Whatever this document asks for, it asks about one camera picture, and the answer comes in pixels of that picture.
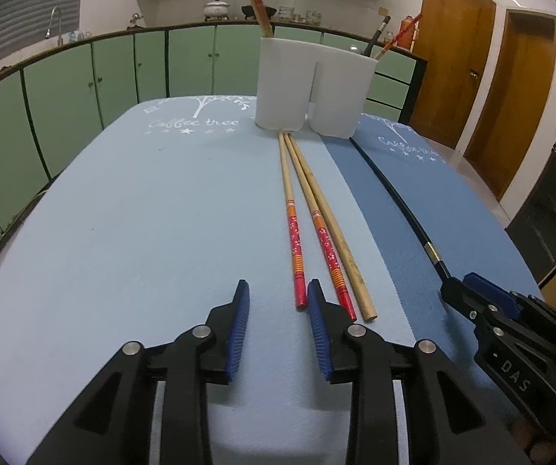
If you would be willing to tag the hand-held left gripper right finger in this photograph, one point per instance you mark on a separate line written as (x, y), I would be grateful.
(319, 329)

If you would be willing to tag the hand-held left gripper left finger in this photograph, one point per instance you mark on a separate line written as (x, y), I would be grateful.
(237, 329)

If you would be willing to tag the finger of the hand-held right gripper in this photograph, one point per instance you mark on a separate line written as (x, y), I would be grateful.
(457, 298)
(491, 290)

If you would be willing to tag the plain bamboo chopstick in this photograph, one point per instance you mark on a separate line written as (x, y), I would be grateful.
(350, 261)

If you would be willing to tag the red flowered bamboo chopstick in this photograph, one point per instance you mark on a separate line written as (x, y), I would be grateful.
(326, 248)
(295, 232)

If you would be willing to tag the white two-compartment utensil holder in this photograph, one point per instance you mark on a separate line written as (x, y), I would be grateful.
(283, 82)

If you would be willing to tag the brown red-tipped chopstick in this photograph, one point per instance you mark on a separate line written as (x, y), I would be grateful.
(258, 5)
(404, 34)

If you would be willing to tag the dark blue printed mat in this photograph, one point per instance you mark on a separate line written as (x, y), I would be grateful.
(404, 261)

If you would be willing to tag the light blue printed mat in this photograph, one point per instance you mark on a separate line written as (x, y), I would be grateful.
(137, 227)

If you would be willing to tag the plain wooden door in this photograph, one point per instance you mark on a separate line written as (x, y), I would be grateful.
(515, 106)

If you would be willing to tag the orange thermos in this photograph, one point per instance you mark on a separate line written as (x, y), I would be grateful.
(407, 34)

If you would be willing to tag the green lower kitchen cabinets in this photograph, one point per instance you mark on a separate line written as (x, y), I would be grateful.
(113, 77)

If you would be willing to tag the glass jars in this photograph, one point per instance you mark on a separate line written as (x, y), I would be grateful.
(300, 15)

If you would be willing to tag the black wok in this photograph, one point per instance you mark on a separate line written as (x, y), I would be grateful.
(251, 12)

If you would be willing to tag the white cooking pot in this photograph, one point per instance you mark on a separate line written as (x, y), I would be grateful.
(217, 9)

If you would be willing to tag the silver kettle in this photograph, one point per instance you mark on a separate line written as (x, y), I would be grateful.
(136, 20)

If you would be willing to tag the bottles by sink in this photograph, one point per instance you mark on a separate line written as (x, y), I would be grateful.
(79, 36)

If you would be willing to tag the metal sink faucet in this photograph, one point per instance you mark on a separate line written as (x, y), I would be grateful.
(55, 17)

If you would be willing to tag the grey window blind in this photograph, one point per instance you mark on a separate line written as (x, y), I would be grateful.
(21, 19)

